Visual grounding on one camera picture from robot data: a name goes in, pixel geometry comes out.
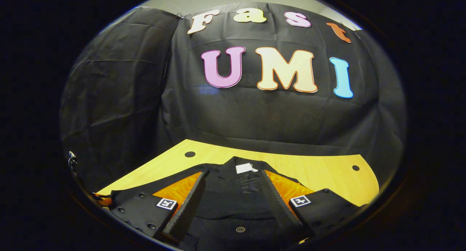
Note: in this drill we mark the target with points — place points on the black backdrop cloth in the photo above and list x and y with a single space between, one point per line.
255 116

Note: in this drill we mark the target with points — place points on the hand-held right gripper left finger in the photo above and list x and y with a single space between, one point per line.
187 211

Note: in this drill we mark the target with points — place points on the black jacket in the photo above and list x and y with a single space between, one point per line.
233 207

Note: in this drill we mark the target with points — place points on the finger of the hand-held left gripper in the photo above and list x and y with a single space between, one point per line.
103 202

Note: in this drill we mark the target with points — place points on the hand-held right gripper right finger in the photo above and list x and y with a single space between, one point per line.
276 200

